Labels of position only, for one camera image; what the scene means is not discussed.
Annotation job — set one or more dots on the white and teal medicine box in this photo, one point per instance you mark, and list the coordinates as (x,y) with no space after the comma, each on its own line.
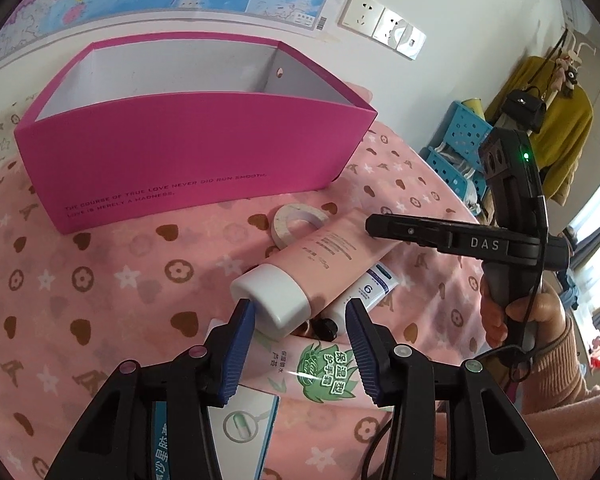
(240,425)

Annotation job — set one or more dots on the white wall socket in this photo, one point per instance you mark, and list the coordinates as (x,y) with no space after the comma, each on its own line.
(360,12)

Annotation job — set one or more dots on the blue plastic basket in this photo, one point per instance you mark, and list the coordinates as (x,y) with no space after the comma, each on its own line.
(465,132)
(450,172)

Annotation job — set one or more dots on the white coat rack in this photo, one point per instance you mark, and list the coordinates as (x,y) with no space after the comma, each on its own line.
(572,40)

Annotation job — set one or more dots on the person's right hand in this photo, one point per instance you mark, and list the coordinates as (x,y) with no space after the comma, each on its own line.
(552,310)

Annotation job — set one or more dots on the pink cardboard box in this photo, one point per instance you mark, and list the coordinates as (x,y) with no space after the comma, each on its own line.
(180,150)

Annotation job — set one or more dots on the white tube with blue label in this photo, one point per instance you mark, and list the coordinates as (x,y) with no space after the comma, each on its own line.
(370,290)

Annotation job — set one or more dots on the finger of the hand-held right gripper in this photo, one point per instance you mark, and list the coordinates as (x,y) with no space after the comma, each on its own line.
(405,230)

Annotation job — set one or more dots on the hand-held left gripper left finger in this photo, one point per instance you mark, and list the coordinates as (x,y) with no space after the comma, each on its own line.
(240,345)

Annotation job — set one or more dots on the beige star-print cloth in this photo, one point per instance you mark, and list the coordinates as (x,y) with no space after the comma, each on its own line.
(0,140)

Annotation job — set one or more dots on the yellow sweater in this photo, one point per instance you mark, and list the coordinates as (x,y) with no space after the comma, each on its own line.
(565,125)

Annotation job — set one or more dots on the black handbag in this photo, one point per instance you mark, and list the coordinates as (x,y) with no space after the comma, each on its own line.
(525,107)

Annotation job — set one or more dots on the pink aloe hand cream tube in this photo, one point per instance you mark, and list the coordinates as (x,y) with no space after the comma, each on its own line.
(300,365)

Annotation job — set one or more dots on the person's right forearm pink sleeve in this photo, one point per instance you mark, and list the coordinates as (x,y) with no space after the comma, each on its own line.
(570,410)

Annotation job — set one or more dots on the pink printed blanket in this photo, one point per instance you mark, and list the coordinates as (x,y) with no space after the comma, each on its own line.
(105,285)

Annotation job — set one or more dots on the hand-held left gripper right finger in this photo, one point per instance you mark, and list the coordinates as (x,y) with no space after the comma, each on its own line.
(360,345)

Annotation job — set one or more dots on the white tape roll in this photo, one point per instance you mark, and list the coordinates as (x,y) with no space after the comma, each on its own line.
(279,227)

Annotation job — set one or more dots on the pink tube with white cap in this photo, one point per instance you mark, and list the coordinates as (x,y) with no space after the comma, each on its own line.
(320,255)

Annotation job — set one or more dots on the plush toy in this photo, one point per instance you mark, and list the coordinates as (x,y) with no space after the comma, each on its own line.
(572,77)

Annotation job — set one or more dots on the silver wall socket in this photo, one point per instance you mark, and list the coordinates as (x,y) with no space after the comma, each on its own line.
(405,35)

